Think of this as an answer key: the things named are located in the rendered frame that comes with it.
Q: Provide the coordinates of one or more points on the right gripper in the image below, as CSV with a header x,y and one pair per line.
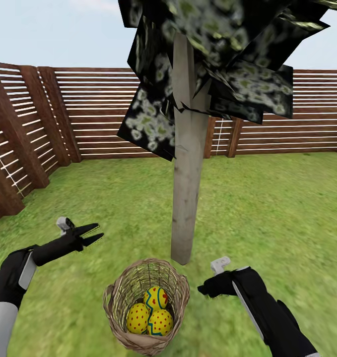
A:
x,y
214,286

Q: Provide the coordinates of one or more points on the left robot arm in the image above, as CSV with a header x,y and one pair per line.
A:
x,y
17,270

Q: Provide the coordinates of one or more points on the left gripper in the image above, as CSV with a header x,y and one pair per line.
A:
x,y
72,241

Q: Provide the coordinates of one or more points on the easter egg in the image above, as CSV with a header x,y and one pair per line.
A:
x,y
155,297
137,319
160,323

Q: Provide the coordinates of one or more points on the wicker basket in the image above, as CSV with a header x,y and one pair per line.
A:
x,y
148,345

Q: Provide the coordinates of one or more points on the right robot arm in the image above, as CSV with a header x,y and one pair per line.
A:
x,y
272,319

